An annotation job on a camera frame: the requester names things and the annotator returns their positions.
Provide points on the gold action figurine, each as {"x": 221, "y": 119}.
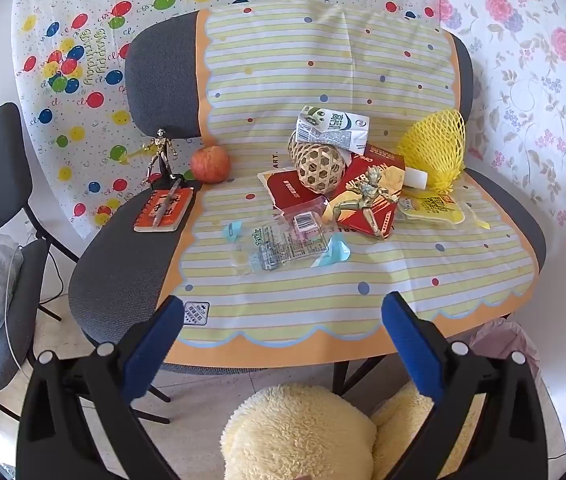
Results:
{"x": 160, "y": 152}

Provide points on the white green milk carton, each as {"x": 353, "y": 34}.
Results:
{"x": 335, "y": 127}

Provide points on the pink lined trash bin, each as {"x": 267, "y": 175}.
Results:
{"x": 505, "y": 340}

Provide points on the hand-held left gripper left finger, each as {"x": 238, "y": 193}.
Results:
{"x": 160, "y": 342}

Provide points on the yellow snack packet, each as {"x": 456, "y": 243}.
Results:
{"x": 435, "y": 207}

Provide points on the red flat packet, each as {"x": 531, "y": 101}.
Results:
{"x": 288, "y": 187}

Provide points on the pen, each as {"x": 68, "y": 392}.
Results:
{"x": 165, "y": 202}

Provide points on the woven bamboo ball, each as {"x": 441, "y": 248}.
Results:
{"x": 315, "y": 167}

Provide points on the balloon print plastic sheet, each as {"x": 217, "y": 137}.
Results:
{"x": 88, "y": 10}

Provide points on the red figure print box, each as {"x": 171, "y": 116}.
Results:
{"x": 388, "y": 167}

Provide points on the blue paper scrap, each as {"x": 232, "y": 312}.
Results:
{"x": 231, "y": 230}
{"x": 335, "y": 252}

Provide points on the yellow foam fruit net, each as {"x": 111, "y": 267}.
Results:
{"x": 435, "y": 147}

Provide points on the yellow striped dotted cloth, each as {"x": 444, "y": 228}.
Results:
{"x": 288, "y": 60}

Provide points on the red apple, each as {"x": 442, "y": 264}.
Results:
{"x": 210, "y": 164}

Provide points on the clear labelled plastic wrapper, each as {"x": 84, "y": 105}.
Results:
{"x": 278, "y": 250}

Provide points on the yellow plush toy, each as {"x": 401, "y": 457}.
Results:
{"x": 298, "y": 435}

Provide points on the small white block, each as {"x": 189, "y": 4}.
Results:
{"x": 415, "y": 178}

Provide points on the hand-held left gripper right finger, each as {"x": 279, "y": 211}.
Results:
{"x": 410, "y": 345}

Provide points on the grey fabric chair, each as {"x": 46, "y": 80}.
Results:
{"x": 163, "y": 70}

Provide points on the floral wall cloth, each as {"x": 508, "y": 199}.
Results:
{"x": 528, "y": 75}

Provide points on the orange notebook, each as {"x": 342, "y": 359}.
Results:
{"x": 175, "y": 210}

